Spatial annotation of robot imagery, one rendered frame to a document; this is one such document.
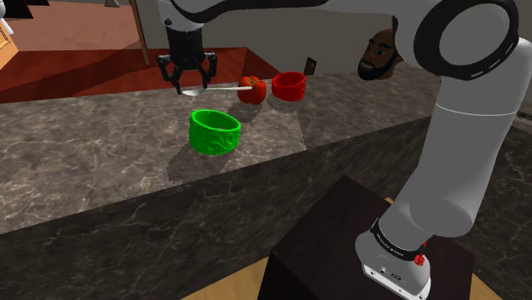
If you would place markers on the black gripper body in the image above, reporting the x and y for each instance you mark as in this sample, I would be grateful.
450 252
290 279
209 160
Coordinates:
185 46

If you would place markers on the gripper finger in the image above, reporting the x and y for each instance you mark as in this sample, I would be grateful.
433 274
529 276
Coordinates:
212 66
163 62

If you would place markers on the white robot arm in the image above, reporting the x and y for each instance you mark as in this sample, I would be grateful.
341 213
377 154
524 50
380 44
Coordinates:
465 137

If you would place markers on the silver spoon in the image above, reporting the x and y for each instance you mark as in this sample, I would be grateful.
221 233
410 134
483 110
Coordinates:
195 92

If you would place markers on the red bell pepper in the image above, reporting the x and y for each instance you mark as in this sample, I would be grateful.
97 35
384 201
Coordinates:
252 95

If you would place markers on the green patterned bowl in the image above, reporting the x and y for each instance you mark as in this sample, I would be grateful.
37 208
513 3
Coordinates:
214 141

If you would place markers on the red bowl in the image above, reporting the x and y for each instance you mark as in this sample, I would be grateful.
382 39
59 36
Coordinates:
288 89

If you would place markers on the small dark brown box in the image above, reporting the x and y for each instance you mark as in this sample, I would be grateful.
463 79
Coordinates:
310 66

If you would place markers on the light wooden cabinet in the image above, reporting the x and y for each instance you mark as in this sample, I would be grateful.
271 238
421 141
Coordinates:
5 47

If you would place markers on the bearded man head bust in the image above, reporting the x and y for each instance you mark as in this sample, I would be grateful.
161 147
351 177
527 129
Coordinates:
376 58

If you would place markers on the dark robot stand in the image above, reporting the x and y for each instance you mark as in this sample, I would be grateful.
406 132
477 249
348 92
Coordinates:
324 245

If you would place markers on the brown wooden post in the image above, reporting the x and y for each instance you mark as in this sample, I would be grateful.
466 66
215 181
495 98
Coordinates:
140 33

